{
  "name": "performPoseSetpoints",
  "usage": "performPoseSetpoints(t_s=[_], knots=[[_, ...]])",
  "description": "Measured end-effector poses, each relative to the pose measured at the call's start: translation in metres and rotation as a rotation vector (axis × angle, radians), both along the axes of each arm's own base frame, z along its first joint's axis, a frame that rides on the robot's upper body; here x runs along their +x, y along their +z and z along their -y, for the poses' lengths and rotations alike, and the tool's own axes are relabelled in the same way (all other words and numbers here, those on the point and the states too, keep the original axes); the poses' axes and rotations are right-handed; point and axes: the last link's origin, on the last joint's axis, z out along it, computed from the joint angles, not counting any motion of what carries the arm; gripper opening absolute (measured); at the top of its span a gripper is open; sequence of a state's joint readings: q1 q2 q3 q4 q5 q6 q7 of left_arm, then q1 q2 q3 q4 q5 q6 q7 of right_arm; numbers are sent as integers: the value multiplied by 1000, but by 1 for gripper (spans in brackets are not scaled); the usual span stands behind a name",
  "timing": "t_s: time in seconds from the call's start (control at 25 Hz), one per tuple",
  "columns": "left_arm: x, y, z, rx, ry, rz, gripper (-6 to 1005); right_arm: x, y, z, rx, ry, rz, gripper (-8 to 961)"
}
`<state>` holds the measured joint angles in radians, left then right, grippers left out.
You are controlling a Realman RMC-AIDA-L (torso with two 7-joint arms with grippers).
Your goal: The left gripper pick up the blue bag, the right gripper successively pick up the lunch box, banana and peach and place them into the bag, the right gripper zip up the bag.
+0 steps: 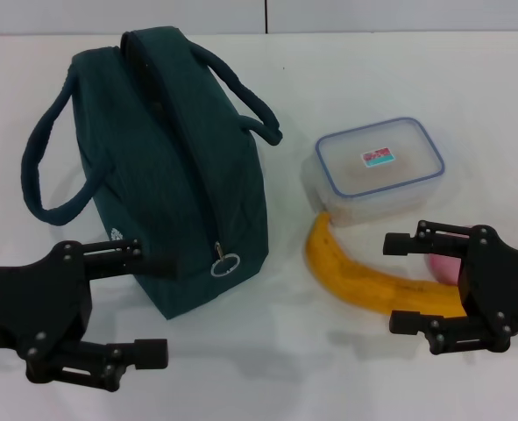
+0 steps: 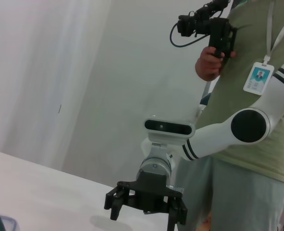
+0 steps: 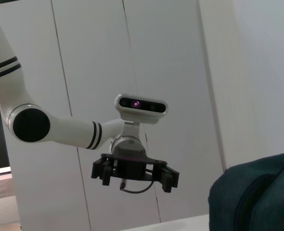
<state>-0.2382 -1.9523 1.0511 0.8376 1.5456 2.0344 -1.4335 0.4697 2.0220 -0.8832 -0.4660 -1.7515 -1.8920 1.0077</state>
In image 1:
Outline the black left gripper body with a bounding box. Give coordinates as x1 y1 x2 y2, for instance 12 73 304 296
0 239 95 354

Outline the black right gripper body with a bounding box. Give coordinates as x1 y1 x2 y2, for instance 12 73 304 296
457 225 518 353

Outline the pink toy peach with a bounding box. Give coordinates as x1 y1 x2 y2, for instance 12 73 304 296
423 224 477 287

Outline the clear food container blue rim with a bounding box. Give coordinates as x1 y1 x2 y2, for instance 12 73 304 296
301 116 446 228

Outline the yellow banana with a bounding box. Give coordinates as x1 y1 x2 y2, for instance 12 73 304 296
304 213 468 318

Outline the dark teal lunch bag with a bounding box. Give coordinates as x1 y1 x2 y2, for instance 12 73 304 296
20 26 284 324

